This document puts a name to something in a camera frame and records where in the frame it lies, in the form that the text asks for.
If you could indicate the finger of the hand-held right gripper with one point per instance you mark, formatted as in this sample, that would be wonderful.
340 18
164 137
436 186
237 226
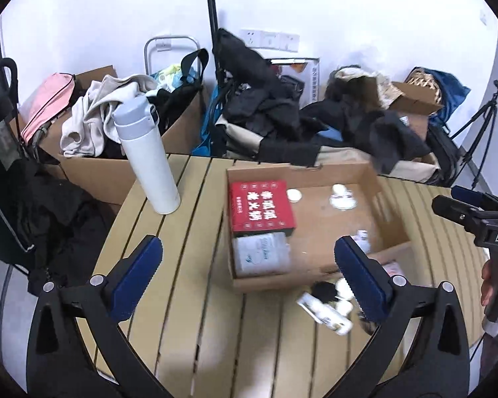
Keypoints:
467 194
452 210

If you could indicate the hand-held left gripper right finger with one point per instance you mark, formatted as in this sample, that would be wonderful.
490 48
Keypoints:
359 282

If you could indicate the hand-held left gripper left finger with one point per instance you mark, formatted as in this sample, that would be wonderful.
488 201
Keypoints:
139 277

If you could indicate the person's right forearm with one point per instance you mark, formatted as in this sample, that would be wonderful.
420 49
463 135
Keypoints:
491 356

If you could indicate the person's right hand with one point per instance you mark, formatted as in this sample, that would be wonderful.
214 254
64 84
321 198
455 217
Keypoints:
487 286

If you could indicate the small black clip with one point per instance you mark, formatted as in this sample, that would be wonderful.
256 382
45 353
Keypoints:
324 291

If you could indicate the pink white packet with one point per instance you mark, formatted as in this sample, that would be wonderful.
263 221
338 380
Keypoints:
395 268

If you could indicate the small white labelled bottle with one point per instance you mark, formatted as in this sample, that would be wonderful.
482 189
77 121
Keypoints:
363 240

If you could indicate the white tube bottle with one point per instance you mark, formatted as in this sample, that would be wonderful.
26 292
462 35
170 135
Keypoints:
321 313

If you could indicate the shallow cardboard box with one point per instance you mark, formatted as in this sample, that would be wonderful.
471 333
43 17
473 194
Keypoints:
328 236

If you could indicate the black tripod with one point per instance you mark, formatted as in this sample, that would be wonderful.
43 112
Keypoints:
483 124

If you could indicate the clear round lid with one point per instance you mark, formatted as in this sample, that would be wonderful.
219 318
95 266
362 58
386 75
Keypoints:
342 203

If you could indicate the small white jar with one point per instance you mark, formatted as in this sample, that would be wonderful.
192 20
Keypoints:
341 190

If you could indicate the white grey carton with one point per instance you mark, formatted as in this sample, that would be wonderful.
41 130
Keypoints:
260 255

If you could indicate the blue cloth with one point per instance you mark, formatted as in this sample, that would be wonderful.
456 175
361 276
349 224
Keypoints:
454 87

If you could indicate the open brown cardboard box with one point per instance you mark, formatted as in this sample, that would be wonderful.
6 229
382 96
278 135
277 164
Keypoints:
415 99

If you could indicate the large cardboard box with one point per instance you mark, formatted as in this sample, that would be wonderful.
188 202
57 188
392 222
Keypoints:
108 174

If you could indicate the small white round cap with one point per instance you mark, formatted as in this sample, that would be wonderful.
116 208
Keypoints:
294 195

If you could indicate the black jacket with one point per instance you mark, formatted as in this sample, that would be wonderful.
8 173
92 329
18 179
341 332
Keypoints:
45 215

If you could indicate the woven basket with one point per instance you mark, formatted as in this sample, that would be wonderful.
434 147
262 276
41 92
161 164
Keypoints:
427 83

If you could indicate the beige folding wagon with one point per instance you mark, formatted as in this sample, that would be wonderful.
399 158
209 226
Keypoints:
344 157

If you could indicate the white thermos bottle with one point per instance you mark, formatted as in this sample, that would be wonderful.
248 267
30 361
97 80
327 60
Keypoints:
147 157

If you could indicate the red printed box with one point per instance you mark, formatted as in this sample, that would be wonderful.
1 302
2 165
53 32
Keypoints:
260 207

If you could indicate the fur trimmed garment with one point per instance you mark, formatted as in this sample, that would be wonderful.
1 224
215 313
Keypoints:
357 76

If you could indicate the blue bag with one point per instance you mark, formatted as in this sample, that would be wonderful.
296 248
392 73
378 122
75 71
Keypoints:
205 124

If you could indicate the beige clothing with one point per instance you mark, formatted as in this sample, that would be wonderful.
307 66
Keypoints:
101 112

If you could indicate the black tote bag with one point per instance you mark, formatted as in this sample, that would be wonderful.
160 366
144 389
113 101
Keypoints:
178 91

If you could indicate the pink bag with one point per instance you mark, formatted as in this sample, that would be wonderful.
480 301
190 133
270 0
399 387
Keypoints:
45 105

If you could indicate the white printed product box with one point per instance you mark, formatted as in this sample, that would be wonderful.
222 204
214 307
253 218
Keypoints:
305 78

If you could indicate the black clothes pile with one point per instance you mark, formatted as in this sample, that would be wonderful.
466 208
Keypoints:
265 95

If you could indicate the metal folding cart frame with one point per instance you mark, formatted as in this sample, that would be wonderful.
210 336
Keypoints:
170 49

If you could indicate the white wall socket strip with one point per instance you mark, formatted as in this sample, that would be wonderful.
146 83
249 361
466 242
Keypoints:
269 39

